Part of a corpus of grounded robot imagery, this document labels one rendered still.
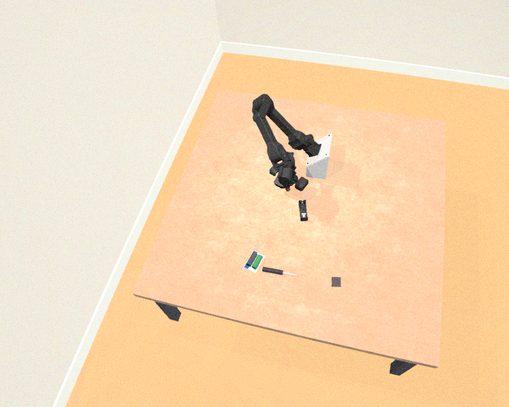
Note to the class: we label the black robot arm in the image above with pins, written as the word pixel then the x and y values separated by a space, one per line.
pixel 264 106

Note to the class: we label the black-handled screwdriver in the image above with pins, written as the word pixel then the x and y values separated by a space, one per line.
pixel 275 271

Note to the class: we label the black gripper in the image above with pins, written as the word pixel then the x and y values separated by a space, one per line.
pixel 300 184

